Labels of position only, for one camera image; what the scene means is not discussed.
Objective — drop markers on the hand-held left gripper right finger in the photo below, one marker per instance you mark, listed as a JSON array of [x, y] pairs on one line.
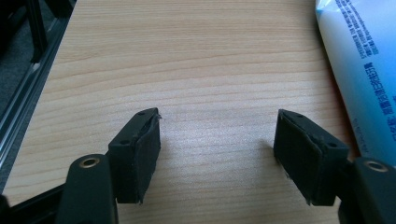
[[303, 161]]

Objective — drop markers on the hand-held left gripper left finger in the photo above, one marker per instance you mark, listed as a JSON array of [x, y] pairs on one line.
[[137, 161]]

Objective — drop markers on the white and blue toothpaste tube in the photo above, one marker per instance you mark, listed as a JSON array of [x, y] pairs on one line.
[[364, 71]]

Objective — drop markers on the black metal stand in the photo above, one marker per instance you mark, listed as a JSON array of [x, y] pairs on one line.
[[36, 28]]

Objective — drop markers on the metal floor rail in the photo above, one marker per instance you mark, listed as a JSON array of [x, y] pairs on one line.
[[21, 102]]

